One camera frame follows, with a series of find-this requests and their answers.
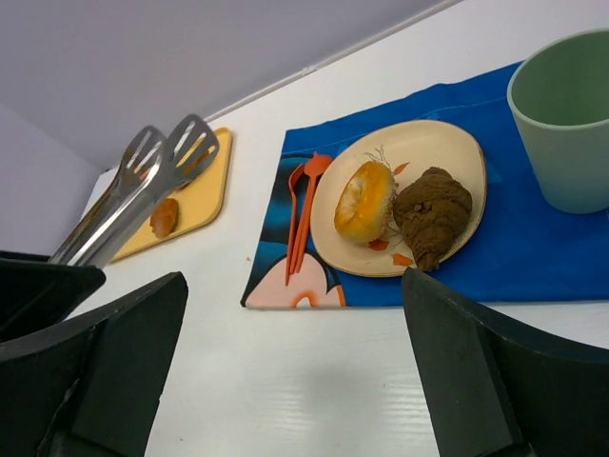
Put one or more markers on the dark brown bread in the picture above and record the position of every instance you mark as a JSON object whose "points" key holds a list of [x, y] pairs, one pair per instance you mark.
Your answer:
{"points": [[431, 213]]}

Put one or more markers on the beige floral plate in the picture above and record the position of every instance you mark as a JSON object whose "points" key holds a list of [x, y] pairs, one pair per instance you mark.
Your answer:
{"points": [[408, 149]]}

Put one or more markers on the glazed donut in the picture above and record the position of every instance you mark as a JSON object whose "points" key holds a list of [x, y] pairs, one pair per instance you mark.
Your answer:
{"points": [[364, 207]]}

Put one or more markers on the small croissant piece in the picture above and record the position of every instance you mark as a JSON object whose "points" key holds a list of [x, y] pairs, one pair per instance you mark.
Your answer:
{"points": [[164, 219]]}

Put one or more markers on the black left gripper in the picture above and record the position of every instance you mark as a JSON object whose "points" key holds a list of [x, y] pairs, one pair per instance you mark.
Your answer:
{"points": [[91, 385]]}

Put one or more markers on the orange plastic spoon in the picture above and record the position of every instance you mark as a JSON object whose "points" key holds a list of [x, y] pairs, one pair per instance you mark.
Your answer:
{"points": [[313, 169]]}

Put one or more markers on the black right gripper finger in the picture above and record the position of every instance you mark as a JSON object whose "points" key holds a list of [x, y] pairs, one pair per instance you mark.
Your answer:
{"points": [[495, 386]]}

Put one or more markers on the green cup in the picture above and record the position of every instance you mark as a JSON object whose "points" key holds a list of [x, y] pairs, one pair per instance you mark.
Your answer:
{"points": [[559, 100]]}

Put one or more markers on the metal tongs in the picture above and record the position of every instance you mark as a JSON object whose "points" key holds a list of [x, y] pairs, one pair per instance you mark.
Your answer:
{"points": [[153, 165]]}

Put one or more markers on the yellow tray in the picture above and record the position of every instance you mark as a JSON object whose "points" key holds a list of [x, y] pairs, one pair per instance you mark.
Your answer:
{"points": [[199, 203]]}

